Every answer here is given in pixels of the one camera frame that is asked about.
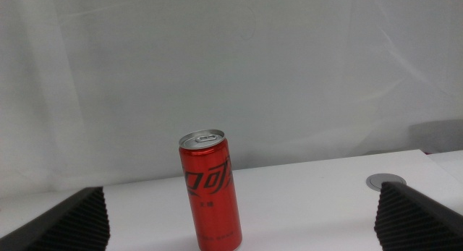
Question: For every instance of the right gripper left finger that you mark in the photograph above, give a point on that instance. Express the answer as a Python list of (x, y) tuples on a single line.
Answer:
[(61, 225)]

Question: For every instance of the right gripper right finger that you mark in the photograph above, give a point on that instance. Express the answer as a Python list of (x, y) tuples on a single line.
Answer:
[(419, 222)]

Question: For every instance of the red cola can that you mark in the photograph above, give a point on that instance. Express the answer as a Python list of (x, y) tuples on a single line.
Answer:
[(211, 193)]

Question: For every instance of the grey box behind table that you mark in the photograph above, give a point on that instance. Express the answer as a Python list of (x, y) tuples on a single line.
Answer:
[(437, 135)]

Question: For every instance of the white curtain backdrop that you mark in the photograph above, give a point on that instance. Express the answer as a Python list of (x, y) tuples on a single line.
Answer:
[(217, 63)]

